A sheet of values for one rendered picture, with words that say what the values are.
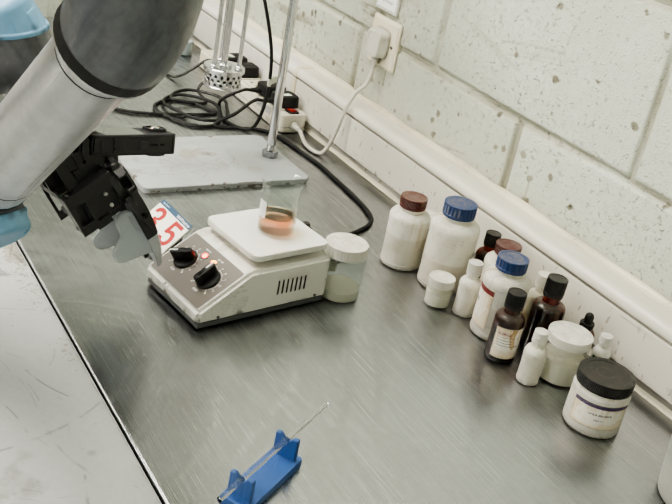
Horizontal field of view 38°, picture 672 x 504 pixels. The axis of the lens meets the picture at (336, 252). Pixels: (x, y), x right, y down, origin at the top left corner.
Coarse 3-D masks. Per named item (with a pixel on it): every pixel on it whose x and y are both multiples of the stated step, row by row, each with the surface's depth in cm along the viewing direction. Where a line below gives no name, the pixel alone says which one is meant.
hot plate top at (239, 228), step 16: (208, 224) 125; (224, 224) 125; (240, 224) 125; (256, 224) 126; (304, 224) 129; (240, 240) 121; (256, 240) 122; (272, 240) 123; (288, 240) 124; (304, 240) 125; (320, 240) 125; (256, 256) 118; (272, 256) 120; (288, 256) 121
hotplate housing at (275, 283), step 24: (216, 240) 124; (240, 264) 120; (264, 264) 121; (288, 264) 122; (312, 264) 124; (168, 288) 120; (240, 288) 118; (264, 288) 121; (288, 288) 123; (312, 288) 126; (192, 312) 116; (216, 312) 117; (240, 312) 120; (264, 312) 123
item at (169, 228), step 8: (160, 208) 138; (152, 216) 138; (160, 216) 137; (168, 216) 136; (160, 224) 136; (168, 224) 135; (176, 224) 134; (160, 232) 135; (168, 232) 134; (176, 232) 133; (160, 240) 134; (168, 240) 133
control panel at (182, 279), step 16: (192, 240) 125; (208, 256) 122; (160, 272) 122; (176, 272) 121; (192, 272) 121; (224, 272) 119; (240, 272) 119; (176, 288) 119; (192, 288) 119; (224, 288) 117; (192, 304) 117
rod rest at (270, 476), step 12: (276, 432) 97; (276, 444) 97; (288, 444) 96; (276, 456) 97; (288, 456) 97; (264, 468) 95; (276, 468) 96; (288, 468) 96; (252, 480) 90; (264, 480) 94; (276, 480) 94; (240, 492) 90; (252, 492) 90; (264, 492) 92
